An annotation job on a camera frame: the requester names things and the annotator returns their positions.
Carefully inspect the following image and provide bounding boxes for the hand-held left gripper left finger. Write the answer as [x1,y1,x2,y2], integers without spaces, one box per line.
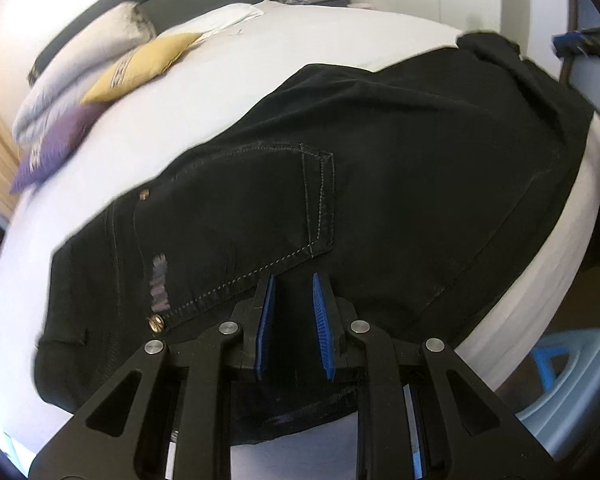
[27,274,279,480]

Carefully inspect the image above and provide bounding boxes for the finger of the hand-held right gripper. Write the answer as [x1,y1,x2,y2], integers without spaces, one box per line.
[551,31,584,59]

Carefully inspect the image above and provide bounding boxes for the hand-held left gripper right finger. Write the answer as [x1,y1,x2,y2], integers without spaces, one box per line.
[311,273,552,480]

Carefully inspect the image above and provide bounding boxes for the black denim pants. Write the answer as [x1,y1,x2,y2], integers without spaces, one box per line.
[34,30,596,446]

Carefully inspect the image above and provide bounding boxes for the bed with white sheet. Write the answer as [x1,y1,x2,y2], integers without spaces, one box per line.
[0,0,600,461]

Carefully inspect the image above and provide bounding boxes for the dark grey nightstand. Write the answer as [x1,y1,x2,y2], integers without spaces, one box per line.
[282,0,351,9]

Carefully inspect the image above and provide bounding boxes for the light blue plastic stool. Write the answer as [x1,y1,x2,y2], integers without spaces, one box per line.
[515,327,600,461]

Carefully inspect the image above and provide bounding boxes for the purple cushion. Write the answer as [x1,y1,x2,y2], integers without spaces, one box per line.
[9,102,106,195]

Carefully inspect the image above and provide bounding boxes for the yellow cushion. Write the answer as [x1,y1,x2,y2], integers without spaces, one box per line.
[80,32,204,106]

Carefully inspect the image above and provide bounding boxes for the white pillow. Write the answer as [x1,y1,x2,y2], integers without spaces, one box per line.
[157,2,266,39]

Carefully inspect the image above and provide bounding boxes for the folded grey duvet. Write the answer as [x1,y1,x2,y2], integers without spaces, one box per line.
[12,1,157,143]

